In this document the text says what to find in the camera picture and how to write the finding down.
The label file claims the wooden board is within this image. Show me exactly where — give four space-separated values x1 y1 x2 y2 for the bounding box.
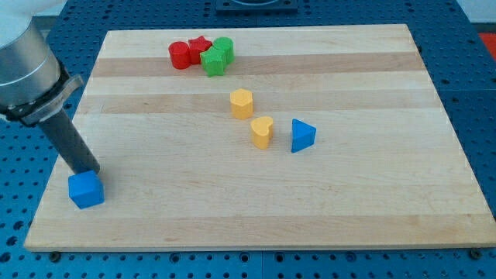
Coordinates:
25 24 495 252

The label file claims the green cylinder block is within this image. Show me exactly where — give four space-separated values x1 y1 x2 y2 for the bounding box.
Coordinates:
213 36 235 64

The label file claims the yellow hexagon block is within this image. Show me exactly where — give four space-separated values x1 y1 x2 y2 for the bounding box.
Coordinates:
229 88 253 119

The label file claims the red star block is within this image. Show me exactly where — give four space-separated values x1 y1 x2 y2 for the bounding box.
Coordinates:
188 36 212 64

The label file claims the red cylinder block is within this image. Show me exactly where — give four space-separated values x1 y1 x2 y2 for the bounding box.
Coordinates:
168 41 191 70

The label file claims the yellow heart block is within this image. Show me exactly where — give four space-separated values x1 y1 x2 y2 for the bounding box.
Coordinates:
250 116 274 150

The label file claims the blue cube block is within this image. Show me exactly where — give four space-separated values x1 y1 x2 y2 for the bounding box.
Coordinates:
68 170 105 209

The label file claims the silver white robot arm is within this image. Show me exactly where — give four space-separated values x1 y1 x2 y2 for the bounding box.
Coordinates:
1 0 84 126

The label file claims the green star block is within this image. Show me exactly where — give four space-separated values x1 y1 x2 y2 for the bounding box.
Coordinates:
200 46 226 77

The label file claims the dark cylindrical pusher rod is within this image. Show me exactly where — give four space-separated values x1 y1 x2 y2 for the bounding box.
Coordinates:
38 109 100 174

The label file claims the blue triangle block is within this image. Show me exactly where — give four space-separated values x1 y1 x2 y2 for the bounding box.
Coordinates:
291 119 317 153

